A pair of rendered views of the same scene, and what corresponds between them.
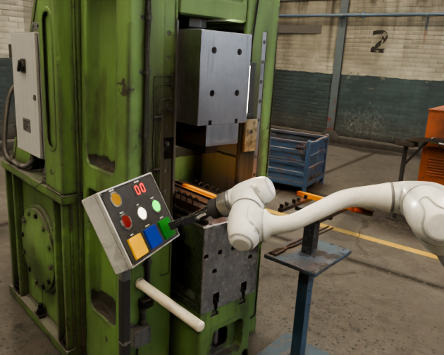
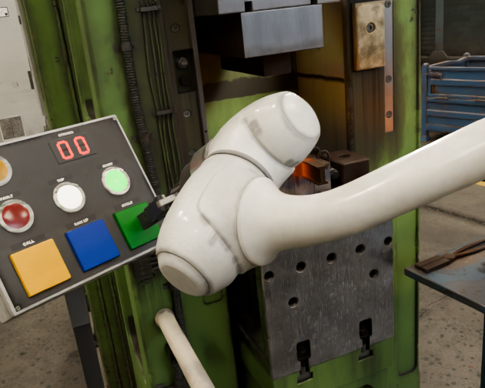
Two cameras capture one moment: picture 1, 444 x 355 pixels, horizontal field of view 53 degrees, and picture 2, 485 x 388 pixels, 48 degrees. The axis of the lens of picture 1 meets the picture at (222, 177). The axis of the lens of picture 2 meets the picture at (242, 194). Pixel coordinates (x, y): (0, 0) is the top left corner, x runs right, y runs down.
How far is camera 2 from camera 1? 0.94 m
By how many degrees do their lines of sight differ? 22
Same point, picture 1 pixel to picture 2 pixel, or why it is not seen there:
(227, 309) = (332, 369)
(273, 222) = (271, 215)
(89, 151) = (85, 94)
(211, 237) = not seen: hidden behind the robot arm
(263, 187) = (271, 119)
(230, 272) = (331, 302)
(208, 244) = not seen: hidden behind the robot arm
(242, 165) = (358, 96)
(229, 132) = (299, 24)
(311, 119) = not seen: outside the picture
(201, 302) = (272, 358)
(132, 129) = (96, 37)
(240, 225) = (175, 224)
